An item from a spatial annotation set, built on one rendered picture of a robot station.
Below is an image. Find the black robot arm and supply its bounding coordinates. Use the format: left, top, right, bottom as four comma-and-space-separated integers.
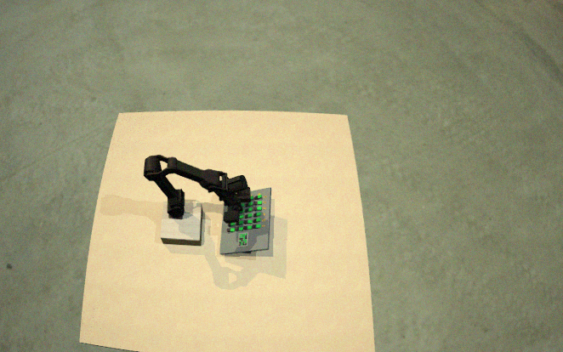
143, 155, 251, 219

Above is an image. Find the grey switch panel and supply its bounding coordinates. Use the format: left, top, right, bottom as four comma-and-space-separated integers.
219, 188, 271, 255

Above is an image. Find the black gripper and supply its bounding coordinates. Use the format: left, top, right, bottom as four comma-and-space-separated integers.
219, 193, 243, 224

